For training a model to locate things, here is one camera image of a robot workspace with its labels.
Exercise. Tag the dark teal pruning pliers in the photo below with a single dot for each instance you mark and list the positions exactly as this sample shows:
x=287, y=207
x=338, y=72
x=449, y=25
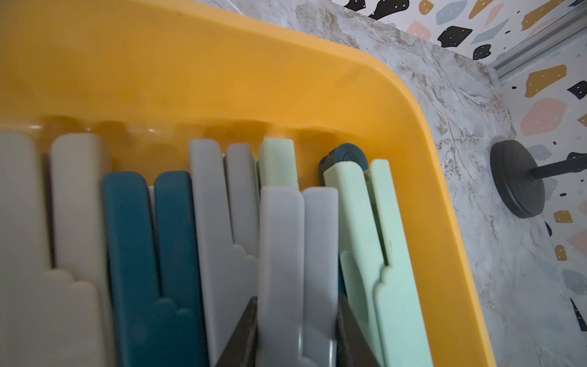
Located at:
x=344, y=152

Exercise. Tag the cream pruning pliers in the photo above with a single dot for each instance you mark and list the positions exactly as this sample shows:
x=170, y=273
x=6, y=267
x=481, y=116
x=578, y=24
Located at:
x=55, y=303

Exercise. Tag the yellow plastic storage box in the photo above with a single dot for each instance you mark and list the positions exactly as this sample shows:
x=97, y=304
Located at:
x=150, y=76

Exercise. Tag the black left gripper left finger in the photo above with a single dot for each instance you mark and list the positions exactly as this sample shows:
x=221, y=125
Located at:
x=242, y=346

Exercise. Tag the mint green pruning pliers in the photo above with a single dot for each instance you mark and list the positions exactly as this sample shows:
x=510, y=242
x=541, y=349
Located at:
x=277, y=163

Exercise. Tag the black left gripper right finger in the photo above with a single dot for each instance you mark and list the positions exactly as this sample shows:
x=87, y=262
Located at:
x=352, y=349

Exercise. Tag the black microphone stand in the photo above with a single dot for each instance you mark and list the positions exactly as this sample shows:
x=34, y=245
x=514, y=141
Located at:
x=520, y=181

